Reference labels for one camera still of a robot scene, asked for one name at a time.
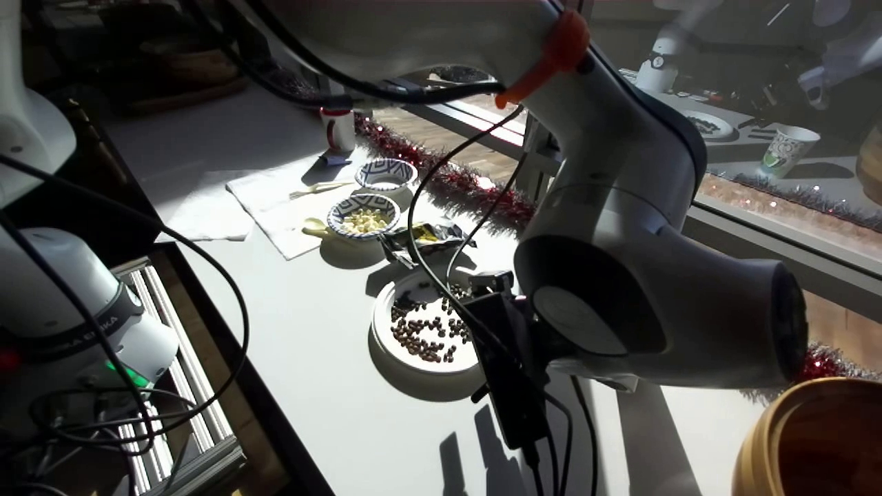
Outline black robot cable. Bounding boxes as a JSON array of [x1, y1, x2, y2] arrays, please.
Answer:
[[190, 0, 601, 496]]

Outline red tinsel garland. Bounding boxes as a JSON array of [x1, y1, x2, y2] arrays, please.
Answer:
[[354, 114, 531, 230]]

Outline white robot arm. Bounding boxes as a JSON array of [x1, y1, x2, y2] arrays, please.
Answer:
[[265, 0, 806, 448]]

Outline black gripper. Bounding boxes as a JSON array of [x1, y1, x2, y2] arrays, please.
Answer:
[[466, 272, 549, 448]]

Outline flat white paper towel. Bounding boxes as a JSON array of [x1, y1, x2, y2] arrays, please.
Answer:
[[226, 168, 354, 259]]

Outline white device with cables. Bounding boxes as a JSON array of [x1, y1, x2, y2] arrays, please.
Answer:
[[0, 0, 175, 440]]

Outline red and white mug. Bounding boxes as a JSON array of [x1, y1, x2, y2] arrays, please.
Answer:
[[318, 106, 354, 157]]

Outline wooden bamboo basket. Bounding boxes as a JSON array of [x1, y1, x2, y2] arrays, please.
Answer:
[[733, 378, 882, 496]]

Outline white paper plate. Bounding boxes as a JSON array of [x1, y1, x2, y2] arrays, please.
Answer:
[[372, 272, 477, 375]]

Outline cream plastic spoon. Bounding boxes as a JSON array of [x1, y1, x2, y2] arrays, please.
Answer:
[[301, 216, 329, 240]]

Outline brown beans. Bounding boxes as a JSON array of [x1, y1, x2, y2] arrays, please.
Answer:
[[391, 291, 470, 364]]

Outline white slatted rack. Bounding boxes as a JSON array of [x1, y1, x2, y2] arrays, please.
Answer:
[[114, 259, 245, 496]]

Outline blue patterned bowl with chips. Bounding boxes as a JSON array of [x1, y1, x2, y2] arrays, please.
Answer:
[[327, 192, 400, 240]]

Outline blue patterned empty bowl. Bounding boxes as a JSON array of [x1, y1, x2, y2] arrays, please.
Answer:
[[354, 157, 418, 190]]

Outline cream plastic fork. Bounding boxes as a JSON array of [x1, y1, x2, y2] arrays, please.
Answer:
[[287, 182, 354, 197]]

